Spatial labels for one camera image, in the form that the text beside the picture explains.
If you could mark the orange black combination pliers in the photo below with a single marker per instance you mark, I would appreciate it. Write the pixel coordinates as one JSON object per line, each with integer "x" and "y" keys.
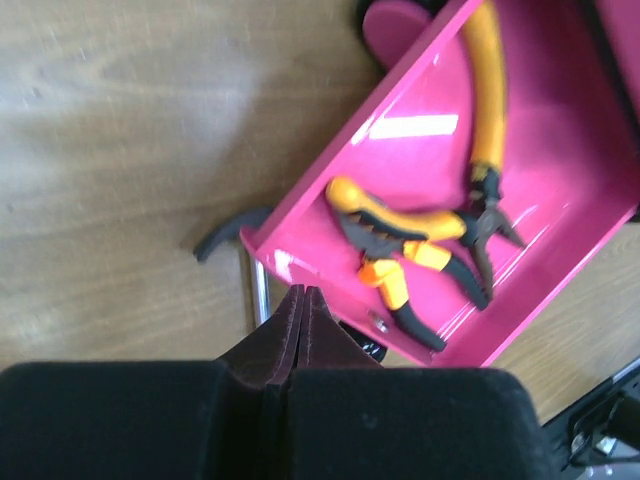
{"x": 381, "y": 270}

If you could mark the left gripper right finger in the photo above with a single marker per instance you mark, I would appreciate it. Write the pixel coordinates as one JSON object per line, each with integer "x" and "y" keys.
{"x": 410, "y": 423}

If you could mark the black handled hammer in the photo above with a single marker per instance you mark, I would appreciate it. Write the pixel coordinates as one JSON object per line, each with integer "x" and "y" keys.
{"x": 229, "y": 231}

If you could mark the yellow needle nose pliers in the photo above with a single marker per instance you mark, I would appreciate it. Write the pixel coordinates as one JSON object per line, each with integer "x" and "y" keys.
{"x": 464, "y": 232}

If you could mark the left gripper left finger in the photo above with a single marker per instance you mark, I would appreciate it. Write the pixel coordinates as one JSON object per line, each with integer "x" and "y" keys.
{"x": 198, "y": 419}

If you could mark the pink top drawer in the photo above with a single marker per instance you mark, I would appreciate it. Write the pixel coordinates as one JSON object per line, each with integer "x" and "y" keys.
{"x": 615, "y": 27}

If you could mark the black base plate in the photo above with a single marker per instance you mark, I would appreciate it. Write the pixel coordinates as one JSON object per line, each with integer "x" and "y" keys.
{"x": 597, "y": 437}

